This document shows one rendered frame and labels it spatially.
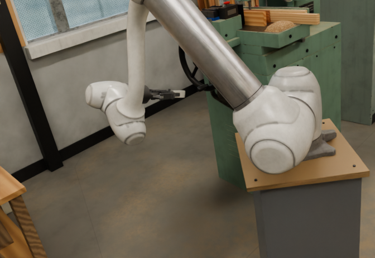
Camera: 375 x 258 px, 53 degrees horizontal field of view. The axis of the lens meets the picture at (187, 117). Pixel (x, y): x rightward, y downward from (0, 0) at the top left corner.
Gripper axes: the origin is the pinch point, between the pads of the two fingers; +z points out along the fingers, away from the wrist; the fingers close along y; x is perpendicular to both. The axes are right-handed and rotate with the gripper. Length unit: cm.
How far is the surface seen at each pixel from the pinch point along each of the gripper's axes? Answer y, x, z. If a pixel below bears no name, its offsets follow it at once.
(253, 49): -15.9, -22.1, 26.3
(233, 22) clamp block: -6.7, -32.9, 21.2
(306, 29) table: -30, -33, 42
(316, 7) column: -11, -46, 74
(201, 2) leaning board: 129, -53, 115
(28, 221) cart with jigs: 19, 56, -55
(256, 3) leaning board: 116, -60, 170
